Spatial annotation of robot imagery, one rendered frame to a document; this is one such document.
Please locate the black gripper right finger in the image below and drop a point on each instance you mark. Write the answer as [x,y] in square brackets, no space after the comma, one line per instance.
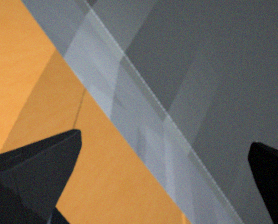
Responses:
[263,162]

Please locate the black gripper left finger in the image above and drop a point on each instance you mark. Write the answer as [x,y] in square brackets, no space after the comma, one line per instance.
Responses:
[33,177]

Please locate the blue-grey sloped panel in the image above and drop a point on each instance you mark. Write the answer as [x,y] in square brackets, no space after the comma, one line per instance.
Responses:
[57,218]

